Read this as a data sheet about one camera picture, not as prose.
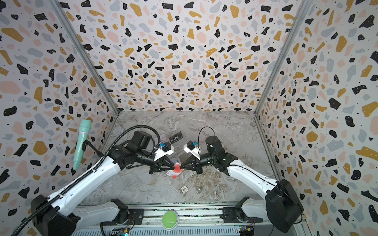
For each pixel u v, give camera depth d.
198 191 0.81
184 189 0.83
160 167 0.62
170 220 0.73
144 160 0.60
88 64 0.90
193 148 0.64
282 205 0.41
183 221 0.73
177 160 0.95
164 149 0.59
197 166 0.64
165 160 0.65
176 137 0.97
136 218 0.73
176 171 0.69
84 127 0.69
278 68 0.95
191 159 0.67
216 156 0.63
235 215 0.68
